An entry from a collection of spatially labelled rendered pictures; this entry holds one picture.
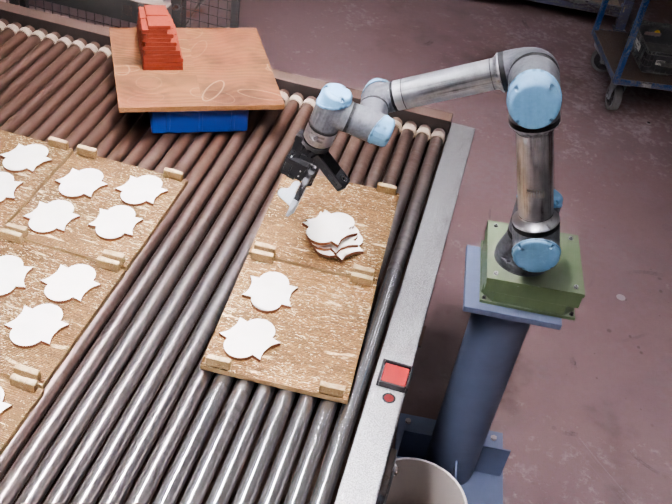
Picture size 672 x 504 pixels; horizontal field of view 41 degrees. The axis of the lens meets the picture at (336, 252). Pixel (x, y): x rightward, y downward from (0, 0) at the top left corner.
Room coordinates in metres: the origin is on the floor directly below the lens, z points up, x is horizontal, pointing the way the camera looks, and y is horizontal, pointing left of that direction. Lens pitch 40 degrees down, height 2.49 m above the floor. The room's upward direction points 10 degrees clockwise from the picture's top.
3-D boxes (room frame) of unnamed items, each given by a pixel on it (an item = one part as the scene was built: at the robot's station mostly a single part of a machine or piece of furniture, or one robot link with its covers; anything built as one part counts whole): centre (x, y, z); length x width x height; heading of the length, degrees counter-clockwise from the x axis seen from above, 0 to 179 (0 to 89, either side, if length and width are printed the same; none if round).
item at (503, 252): (1.92, -0.51, 1.01); 0.15 x 0.15 x 0.10
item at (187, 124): (2.46, 0.53, 0.97); 0.31 x 0.31 x 0.10; 20
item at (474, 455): (1.92, -0.51, 0.44); 0.38 x 0.38 x 0.87; 88
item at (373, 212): (1.98, 0.04, 0.93); 0.41 x 0.35 x 0.02; 175
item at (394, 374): (1.45, -0.19, 0.92); 0.06 x 0.06 x 0.01; 82
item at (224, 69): (2.53, 0.55, 1.03); 0.50 x 0.50 x 0.02; 20
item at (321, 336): (1.56, 0.07, 0.93); 0.41 x 0.35 x 0.02; 175
